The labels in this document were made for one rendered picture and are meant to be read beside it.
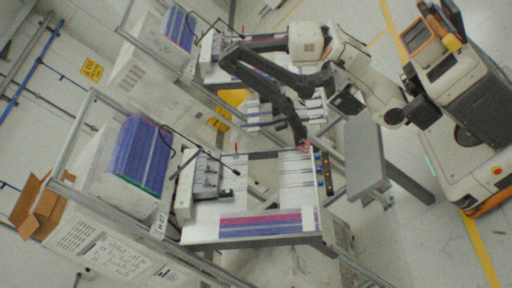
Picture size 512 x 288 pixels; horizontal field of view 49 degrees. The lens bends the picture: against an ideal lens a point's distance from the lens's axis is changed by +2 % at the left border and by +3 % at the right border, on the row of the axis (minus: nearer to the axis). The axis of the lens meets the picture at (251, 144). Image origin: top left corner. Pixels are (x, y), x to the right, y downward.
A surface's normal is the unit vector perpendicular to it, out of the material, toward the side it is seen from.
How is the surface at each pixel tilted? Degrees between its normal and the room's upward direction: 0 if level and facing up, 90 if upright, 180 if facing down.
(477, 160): 0
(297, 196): 43
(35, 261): 90
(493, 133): 90
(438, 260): 0
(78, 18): 90
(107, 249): 88
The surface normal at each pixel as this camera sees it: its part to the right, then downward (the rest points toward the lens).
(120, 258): 0.02, 0.63
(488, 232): -0.76, -0.52
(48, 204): 0.51, -0.69
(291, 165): -0.12, -0.77
